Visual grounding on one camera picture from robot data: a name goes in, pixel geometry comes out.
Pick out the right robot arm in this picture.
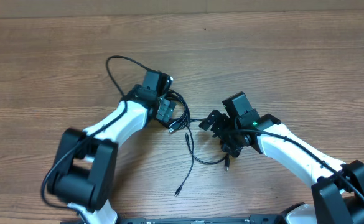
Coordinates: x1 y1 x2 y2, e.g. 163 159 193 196
199 92 364 223

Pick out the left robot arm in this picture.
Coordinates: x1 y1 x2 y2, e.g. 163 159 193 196
41 70 174 223

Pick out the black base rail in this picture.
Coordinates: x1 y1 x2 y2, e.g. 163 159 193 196
116 214 287 224

